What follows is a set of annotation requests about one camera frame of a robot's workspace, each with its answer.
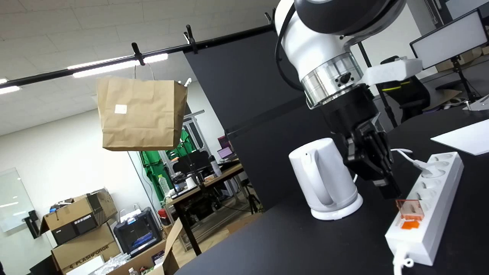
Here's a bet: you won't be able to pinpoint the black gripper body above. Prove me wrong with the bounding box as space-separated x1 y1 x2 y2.
319 84 380 139

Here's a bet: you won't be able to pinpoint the white power strip orange switch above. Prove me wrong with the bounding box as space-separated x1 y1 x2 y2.
383 150 466 267

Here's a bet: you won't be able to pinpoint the white electric kettle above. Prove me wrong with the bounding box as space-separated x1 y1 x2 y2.
287 136 365 223

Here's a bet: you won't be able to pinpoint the black office chair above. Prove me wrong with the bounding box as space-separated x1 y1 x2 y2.
379 53 432 124

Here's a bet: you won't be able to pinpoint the white flat board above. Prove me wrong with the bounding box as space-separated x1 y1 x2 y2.
429 118 489 157

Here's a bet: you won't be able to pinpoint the black backdrop panel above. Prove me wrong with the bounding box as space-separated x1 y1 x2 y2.
182 29 357 212

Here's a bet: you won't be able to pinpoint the black spring clamp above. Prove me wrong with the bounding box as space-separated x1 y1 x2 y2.
182 23 200 55
263 9 278 29
130 41 146 67

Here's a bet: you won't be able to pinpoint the wooden desk black legs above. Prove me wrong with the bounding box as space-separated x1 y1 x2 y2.
165 162 258 257

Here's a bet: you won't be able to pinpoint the black backdrop crossbar pole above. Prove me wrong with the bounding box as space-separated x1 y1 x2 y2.
0 21 278 90

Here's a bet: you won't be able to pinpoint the green cloth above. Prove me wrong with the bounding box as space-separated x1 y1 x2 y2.
139 128 197 203

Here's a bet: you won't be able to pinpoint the brown paper bag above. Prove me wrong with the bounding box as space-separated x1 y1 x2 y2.
94 76 189 153

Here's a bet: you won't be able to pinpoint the open cardboard box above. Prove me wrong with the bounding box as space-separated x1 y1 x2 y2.
108 218 186 275

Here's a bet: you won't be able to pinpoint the black 3D printer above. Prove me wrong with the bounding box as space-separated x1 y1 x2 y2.
111 206 163 257

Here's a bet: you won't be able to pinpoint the ceiling light strip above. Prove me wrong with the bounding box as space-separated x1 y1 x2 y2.
65 52 171 81
0 76 21 96

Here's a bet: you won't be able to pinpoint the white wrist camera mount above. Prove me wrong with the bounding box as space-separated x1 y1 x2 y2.
363 57 425 86

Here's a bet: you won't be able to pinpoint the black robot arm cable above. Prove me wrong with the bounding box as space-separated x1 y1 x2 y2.
273 9 302 92

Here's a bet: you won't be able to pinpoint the white power strip cable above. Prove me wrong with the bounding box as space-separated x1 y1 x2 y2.
391 244 415 275

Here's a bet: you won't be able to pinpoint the wall whiteboard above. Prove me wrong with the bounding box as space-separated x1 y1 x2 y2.
0 167 36 235

